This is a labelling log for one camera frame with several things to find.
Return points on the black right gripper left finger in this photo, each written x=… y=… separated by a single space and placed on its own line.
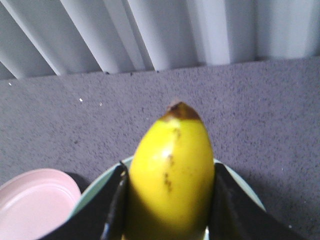
x=102 y=217

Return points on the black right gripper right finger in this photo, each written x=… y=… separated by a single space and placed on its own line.
x=235 y=216

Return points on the yellow banana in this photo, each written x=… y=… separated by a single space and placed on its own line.
x=171 y=179

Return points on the pink plate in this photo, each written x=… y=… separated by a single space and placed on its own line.
x=36 y=202

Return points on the white curtain backdrop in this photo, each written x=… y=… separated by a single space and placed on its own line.
x=60 y=37

